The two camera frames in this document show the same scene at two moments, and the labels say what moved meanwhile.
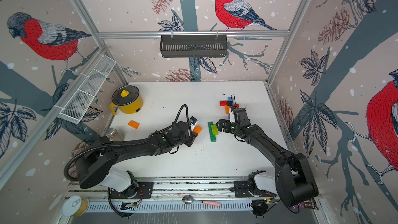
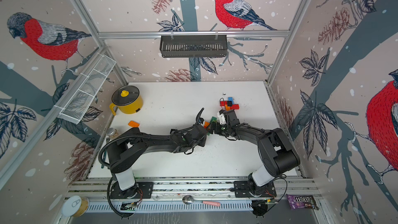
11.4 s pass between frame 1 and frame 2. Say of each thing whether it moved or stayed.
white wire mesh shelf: stayed
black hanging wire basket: stayed
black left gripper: moved
